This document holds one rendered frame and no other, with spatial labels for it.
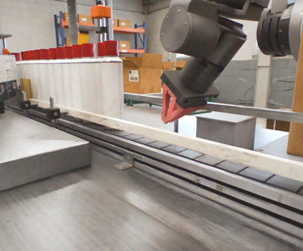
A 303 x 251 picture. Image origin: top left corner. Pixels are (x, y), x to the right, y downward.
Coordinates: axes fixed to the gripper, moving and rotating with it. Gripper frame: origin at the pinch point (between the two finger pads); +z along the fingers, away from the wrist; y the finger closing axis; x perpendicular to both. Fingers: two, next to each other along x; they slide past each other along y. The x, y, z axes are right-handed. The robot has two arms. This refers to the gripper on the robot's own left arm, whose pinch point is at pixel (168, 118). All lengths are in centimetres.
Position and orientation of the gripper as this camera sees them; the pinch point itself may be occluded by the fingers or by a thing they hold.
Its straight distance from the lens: 49.6
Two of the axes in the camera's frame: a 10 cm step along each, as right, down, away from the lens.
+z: -4.4, 6.6, 6.1
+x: 5.3, 7.4, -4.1
